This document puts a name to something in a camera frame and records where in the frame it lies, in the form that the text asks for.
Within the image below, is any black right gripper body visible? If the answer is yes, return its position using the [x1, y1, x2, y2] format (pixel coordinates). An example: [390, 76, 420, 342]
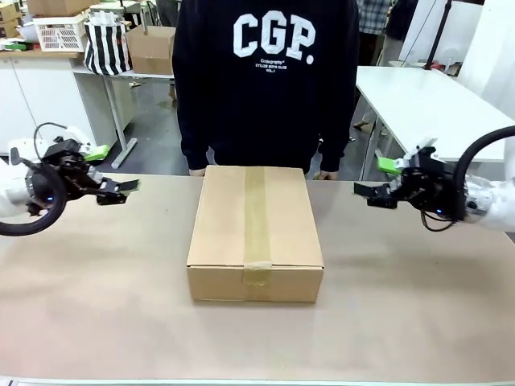
[397, 146, 468, 221]

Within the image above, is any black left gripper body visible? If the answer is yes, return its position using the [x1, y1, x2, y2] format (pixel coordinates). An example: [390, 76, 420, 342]
[25, 138, 102, 211]

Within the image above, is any large brown cardboard box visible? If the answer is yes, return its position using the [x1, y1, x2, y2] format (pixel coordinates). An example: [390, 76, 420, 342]
[186, 165, 326, 304]

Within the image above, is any person's right forearm navy sleeve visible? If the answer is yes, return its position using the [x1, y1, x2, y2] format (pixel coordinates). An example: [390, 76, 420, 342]
[175, 100, 215, 172]

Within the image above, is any person's left forearm navy sleeve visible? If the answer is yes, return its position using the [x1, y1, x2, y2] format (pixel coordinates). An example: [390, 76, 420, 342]
[316, 100, 357, 174]

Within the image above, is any small brown cardboard box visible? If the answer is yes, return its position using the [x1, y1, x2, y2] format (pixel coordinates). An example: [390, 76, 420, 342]
[126, 25, 177, 76]

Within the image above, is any plain cardboard box on cabinet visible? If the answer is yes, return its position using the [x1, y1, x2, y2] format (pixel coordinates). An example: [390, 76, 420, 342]
[26, 0, 97, 18]

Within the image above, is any printed cardboard box on cabinet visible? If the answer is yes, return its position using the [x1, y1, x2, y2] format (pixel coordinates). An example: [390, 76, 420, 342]
[0, 2, 23, 39]

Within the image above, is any white table with metal legs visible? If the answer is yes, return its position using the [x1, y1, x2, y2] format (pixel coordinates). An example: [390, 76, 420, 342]
[72, 64, 177, 170]

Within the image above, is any wide white table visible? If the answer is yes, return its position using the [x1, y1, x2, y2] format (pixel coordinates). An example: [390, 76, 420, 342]
[353, 64, 515, 183]

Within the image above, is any white cabinet wooden top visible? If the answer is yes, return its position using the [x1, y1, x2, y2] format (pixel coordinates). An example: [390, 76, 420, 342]
[0, 49, 98, 154]

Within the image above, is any black white striped bag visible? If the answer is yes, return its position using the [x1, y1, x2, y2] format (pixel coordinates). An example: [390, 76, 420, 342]
[83, 10, 134, 76]

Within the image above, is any white plastic basket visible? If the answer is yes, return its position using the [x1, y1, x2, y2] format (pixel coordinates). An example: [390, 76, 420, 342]
[32, 15, 88, 53]

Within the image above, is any brown packing tape strip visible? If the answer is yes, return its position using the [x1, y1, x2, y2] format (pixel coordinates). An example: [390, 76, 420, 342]
[242, 166, 273, 301]

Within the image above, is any white board panel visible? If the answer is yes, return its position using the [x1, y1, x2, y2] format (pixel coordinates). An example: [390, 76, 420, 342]
[398, 0, 484, 68]

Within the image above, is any white bowl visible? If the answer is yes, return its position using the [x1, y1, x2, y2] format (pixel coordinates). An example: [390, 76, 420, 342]
[15, 23, 39, 43]

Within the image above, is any black stand pole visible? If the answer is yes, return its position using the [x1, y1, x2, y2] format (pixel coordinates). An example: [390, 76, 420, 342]
[422, 0, 456, 72]

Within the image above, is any person in navy sweatshirt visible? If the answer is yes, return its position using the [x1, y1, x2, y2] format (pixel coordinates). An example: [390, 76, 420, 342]
[171, 0, 361, 180]

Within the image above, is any person in plaid shirt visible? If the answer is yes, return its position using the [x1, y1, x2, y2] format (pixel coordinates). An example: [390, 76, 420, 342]
[355, 0, 400, 68]

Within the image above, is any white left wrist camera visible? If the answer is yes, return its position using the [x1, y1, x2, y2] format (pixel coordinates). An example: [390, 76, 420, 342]
[63, 125, 97, 156]

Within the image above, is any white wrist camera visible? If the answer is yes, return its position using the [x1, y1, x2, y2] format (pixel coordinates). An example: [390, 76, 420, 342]
[406, 136, 439, 162]
[63, 125, 97, 156]

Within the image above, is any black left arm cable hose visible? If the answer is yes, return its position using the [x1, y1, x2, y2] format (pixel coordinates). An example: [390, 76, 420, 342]
[0, 165, 68, 238]

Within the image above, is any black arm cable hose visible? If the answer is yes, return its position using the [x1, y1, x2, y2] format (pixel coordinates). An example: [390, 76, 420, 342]
[0, 165, 68, 238]
[453, 125, 515, 223]

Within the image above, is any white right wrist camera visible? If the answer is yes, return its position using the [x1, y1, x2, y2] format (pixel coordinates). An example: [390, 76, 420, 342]
[406, 136, 439, 162]

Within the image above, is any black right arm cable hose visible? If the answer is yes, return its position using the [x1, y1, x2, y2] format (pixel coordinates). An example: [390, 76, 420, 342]
[453, 125, 515, 223]

